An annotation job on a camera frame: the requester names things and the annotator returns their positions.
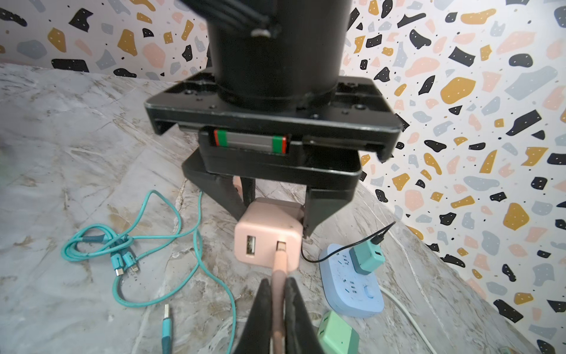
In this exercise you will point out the teal plug adapter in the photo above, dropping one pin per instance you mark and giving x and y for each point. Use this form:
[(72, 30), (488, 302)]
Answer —
[(367, 257)]

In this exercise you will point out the light blue power strip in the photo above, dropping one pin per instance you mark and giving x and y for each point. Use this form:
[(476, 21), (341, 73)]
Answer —
[(347, 292)]

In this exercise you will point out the pink toothbrush middle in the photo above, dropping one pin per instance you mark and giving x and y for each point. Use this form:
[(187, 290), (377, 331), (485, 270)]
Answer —
[(238, 185)]

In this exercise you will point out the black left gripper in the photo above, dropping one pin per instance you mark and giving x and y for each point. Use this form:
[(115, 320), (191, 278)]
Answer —
[(316, 147)]

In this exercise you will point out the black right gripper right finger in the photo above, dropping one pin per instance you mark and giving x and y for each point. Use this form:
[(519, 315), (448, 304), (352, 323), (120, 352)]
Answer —
[(300, 335)]

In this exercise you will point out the pink plug adapter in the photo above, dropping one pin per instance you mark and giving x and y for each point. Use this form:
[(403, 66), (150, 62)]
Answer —
[(265, 225)]

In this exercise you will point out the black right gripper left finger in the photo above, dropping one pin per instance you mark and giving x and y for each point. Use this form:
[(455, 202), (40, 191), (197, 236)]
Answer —
[(256, 336)]

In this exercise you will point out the green plug adapter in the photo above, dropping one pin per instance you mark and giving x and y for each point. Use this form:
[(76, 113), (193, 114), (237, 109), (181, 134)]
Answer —
[(336, 336)]

